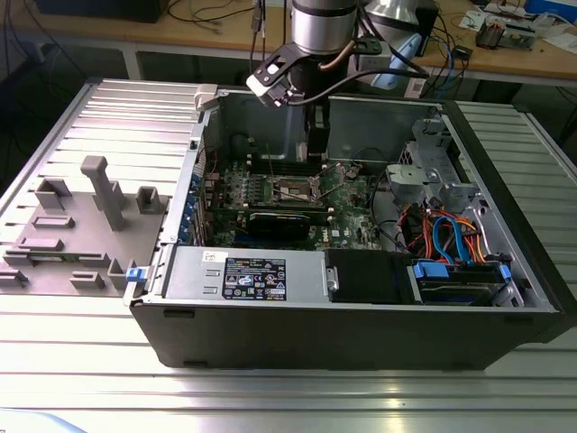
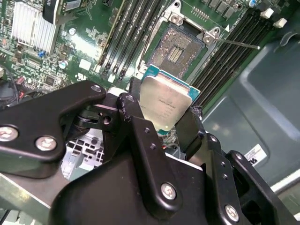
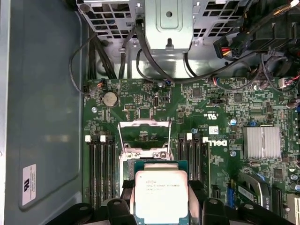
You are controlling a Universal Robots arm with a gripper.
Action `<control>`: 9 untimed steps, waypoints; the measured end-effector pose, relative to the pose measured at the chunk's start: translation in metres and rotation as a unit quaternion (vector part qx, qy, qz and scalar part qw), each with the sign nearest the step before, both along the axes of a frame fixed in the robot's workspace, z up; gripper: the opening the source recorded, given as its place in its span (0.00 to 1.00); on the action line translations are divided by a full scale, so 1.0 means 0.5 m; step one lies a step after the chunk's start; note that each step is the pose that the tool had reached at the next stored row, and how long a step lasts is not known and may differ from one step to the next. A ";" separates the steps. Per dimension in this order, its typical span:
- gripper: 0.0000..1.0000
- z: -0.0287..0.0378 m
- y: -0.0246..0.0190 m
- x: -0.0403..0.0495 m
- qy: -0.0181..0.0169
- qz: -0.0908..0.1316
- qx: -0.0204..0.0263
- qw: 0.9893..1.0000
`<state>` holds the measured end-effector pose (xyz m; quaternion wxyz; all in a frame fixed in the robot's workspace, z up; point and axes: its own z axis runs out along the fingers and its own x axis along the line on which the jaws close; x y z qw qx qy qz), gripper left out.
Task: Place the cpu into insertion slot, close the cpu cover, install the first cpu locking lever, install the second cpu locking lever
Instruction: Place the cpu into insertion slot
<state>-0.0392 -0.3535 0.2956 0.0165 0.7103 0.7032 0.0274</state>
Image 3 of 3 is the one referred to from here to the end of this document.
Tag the silver chipset heatsink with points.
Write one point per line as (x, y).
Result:
(261, 143)

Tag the CPU socket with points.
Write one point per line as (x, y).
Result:
(124, 168)

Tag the metal drive cage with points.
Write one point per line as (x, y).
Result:
(168, 28)

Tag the green motherboard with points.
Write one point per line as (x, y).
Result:
(199, 112)

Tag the white case label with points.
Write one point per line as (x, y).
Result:
(29, 185)

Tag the black PC case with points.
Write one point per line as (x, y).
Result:
(47, 93)

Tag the metal socket cover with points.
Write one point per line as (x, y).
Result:
(129, 145)

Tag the silver coin battery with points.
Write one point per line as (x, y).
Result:
(110, 99)

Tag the silver CPU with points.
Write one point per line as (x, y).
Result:
(161, 197)

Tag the black expansion slot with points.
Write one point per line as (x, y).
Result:
(278, 202)

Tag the black RAM slot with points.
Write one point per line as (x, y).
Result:
(109, 168)
(181, 154)
(205, 157)
(115, 168)
(197, 154)

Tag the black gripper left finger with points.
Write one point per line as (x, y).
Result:
(126, 208)

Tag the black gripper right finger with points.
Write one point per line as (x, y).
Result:
(195, 206)

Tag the black graphics card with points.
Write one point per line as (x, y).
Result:
(254, 189)

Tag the silver USB port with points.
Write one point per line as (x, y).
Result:
(156, 101)

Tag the RAM slot with white latch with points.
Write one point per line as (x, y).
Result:
(189, 154)
(92, 168)
(102, 168)

